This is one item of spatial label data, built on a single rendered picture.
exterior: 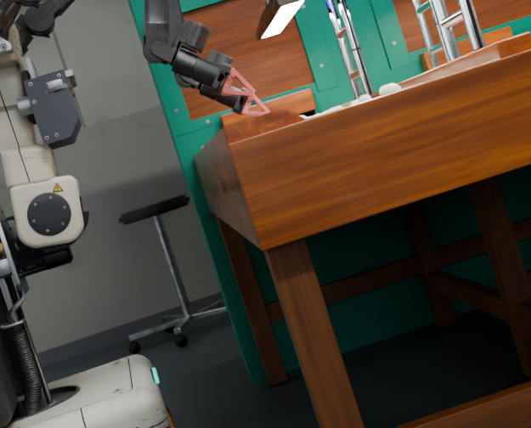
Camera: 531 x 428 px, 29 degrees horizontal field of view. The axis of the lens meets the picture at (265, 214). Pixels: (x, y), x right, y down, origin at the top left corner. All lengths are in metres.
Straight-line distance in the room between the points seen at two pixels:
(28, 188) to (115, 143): 2.79
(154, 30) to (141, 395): 0.84
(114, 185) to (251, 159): 3.86
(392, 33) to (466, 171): 1.91
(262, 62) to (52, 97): 1.01
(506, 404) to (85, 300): 3.88
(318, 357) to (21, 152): 1.20
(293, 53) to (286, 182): 1.91
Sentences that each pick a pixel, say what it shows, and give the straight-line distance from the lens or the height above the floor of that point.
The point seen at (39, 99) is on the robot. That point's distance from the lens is 2.50.
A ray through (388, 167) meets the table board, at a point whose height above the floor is 0.64.
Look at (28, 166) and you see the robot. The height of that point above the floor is 0.85.
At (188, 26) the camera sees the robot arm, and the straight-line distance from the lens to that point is 2.46.
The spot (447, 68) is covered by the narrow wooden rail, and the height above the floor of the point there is 0.76.
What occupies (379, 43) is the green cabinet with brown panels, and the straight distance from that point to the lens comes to 3.37.
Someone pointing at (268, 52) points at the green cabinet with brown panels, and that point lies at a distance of 3.31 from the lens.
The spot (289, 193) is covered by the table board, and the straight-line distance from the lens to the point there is 1.44.
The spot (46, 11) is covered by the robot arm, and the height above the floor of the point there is 1.24.
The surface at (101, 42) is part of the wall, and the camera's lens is 5.34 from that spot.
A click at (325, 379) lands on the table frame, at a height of 0.37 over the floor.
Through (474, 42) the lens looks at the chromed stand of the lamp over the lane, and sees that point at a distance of 1.82.
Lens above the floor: 0.72
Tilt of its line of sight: 3 degrees down
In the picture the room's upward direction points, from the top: 18 degrees counter-clockwise
